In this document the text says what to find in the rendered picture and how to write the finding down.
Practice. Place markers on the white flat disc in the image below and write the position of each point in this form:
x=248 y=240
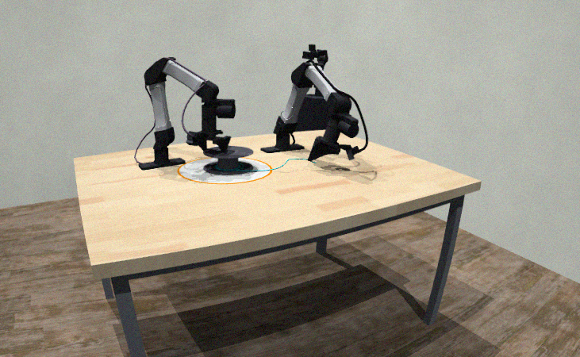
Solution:
x=194 y=171

